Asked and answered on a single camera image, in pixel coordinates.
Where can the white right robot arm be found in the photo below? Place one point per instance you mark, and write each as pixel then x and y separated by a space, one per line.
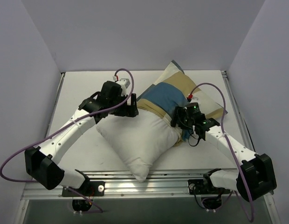
pixel 254 176

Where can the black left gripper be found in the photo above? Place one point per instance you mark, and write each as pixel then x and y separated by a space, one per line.
pixel 129 108

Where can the white pillow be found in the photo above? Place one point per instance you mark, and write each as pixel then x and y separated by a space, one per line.
pixel 139 141

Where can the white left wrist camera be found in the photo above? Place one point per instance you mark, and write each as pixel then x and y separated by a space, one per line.
pixel 124 83

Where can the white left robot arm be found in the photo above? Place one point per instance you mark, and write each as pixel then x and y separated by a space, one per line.
pixel 42 161

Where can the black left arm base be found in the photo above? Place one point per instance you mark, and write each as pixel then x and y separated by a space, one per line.
pixel 91 188

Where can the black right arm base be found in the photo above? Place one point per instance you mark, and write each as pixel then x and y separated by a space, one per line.
pixel 200 187

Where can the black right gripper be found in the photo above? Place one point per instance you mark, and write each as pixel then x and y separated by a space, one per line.
pixel 177 117

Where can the aluminium table frame rail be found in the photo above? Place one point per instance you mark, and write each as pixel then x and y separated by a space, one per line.
pixel 92 154

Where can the checked blue tan pillowcase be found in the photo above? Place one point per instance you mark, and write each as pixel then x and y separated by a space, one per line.
pixel 170 90

